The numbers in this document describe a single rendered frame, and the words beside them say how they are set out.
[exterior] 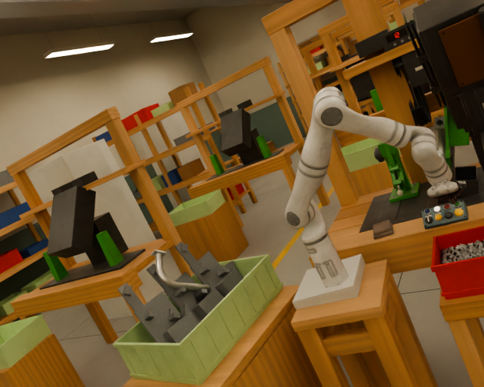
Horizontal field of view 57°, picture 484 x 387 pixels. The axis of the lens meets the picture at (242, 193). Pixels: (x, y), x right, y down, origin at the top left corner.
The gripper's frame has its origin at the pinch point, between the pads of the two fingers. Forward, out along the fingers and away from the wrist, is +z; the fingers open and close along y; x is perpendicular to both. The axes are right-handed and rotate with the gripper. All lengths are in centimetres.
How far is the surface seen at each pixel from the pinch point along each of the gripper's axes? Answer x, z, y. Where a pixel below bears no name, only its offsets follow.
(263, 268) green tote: 8, 4, 79
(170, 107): -428, 173, 400
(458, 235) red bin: 12.5, 3.2, 1.0
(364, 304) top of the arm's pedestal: 35.2, -5.5, 31.7
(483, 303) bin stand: 38.1, 0.2, -2.0
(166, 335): 40, -15, 110
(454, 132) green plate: -31.5, 3.0, -5.7
